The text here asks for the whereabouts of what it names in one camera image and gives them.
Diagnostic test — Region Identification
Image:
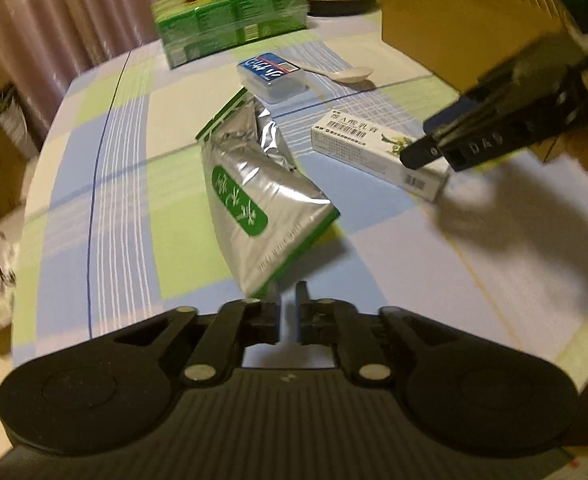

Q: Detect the white ointment box with cartoon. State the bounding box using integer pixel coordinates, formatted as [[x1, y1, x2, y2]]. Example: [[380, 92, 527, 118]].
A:
[[311, 110, 450, 202]]

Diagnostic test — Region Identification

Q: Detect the beige plastic spoon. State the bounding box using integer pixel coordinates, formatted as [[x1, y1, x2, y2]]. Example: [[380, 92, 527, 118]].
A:
[[300, 64, 373, 84]]

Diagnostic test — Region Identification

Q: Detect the silver foil tea pouch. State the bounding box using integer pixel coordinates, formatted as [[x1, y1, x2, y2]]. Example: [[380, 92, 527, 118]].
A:
[[196, 89, 339, 297]]

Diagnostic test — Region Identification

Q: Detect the blue label toothpick box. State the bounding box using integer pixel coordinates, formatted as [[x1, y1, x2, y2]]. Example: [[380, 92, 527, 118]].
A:
[[236, 52, 307, 104]]

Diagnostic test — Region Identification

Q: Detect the brown cardboard box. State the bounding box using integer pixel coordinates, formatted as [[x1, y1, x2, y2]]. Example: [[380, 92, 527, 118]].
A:
[[382, 0, 565, 92]]

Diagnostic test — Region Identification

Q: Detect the checkered tablecloth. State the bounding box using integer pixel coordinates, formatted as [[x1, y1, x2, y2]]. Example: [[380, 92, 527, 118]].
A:
[[13, 13, 588, 384]]

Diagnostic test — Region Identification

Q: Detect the green tissue multipack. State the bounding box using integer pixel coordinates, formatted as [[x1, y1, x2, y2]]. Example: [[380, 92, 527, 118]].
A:
[[152, 0, 308, 68]]

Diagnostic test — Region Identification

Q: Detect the pink curtain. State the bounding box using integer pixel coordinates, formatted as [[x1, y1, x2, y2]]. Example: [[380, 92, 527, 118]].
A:
[[0, 0, 157, 133]]

